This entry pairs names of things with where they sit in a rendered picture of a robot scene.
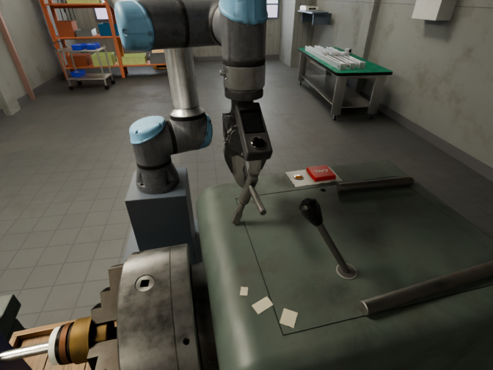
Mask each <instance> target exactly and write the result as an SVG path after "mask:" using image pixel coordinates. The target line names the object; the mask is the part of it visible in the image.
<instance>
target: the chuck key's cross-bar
mask: <svg viewBox="0 0 493 370"><path fill-rule="evenodd" d="M243 171H244V175H245V176H244V180H245V182H246V180H247V177H248V173H247V166H246V162H245V165H244V167H243ZM248 189H249V191H250V194H251V196H252V198H253V200H254V202H255V205H256V206H257V208H258V211H259V213H260V215H265V214H266V210H265V208H264V206H263V204H262V202H261V200H260V198H259V196H258V194H257V192H256V190H255V188H254V186H253V185H250V186H248Z"/></svg>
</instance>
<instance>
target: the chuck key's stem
mask: <svg viewBox="0 0 493 370"><path fill-rule="evenodd" d="M257 182H258V177H257V176H256V175H253V174H249V175H248V177H247V179H246V182H245V184H244V188H243V189H242V191H241V194H240V197H239V199H238V201H239V204H238V207H237V209H236V210H235V212H234V215H233V218H232V219H231V220H232V223H233V224H238V223H239V221H240V219H241V216H242V214H243V213H242V212H243V210H244V207H245V205H246V204H248V203H249V200H250V198H251V194H250V191H249V189H248V186H250V185H253V186H254V187H255V186H256V183H257Z"/></svg>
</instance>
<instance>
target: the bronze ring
mask: <svg viewBox="0 0 493 370"><path fill-rule="evenodd" d="M115 336H116V332H115V325H114V321H109V322H102V323H99V324H92V316H88V317H84V318H80V319H77V320H76V321H75V322H69V323H67V324H63V325H62V326H61V327H60V328H59V330H58V332H57V334H56V339H55V345H54V353H55V358H56V361H57V363H58V364H59V365H67V364H71V363H75V364H76V365H78V364H81V363H87V362H88V361H87V356H88V352H89V350H90V345H91V344H96V343H99V342H103V341H109V340H112V339H115Z"/></svg>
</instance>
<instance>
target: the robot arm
mask: <svg viewBox="0 0 493 370"><path fill-rule="evenodd" d="M106 1H107V2H108V4H109V5H110V6H111V7H112V8H113V9H114V13H115V18H116V22H117V28H118V32H119V35H120V39H121V42H122V45H123V46H124V48H125V49H127V50H129V51H150V50H159V49H163V50H164V55H165V60H166V64H167V72H168V77H169V85H170V90H171V96H172V104H173V110H172V111H171V112H170V120H165V119H164V118H163V117H161V116H149V117H144V118H142V119H140V120H138V121H136V122H135V123H133V124H132V125H131V127H130V129H129V133H130V137H131V139H130V141H131V144H132V147H133V150H134V155H135V159H136V164H137V171H136V186H137V189H138V190H139V191H140V192H143V193H145V194H150V195H155V194H161V193H165V192H168V191H170V190H172V189H174V188H175V187H176V186H177V185H178V184H179V182H180V178H179V174H178V171H177V170H176V168H175V166H174V164H173V163H172V160H171V155H173V154H177V153H184V152H188V151H191V150H199V149H201V148H206V147H208V146H209V145H210V143H211V140H212V136H213V127H212V123H211V119H210V117H209V115H207V114H205V110H204V109H203V108H201V107H200V105H199V98H198V92H197V81H196V75H195V69H194V57H193V51H192V47H202V46H221V47H222V63H223V68H224V70H220V71H219V74H220V76H223V80H224V86H225V88H224V95H225V97H226V98H228V99H230V100H231V110H230V112H229V113H222V124H223V137H224V140H225V141H224V149H223V154H224V159H225V161H226V163H227V166H228V167H229V169H230V172H231V173H232V174H233V177H234V179H235V180H236V182H237V184H238V185H239V186H240V187H241V188H244V184H245V180H244V176H245V175H244V171H243V167H244V165H245V160H246V161H248V162H249V169H248V173H249V174H253V175H256V176H259V174H260V171H261V170H262V169H263V166H264V164H265V163H266V160H267V159H270V158H271V155H272V153H273V150H272V146H271V142H270V139H269V135H268V132H267V129H266V124H265V121H264V119H263V114H262V111H261V108H260V104H259V103H258V102H253V101H254V100H257V99H260V98H262V97H263V87H264V86H265V75H266V22H267V19H268V12H267V0H106ZM227 115H230V116H227ZM242 152H244V157H243V155H241V153H242ZM244 158H245V159H244Z"/></svg>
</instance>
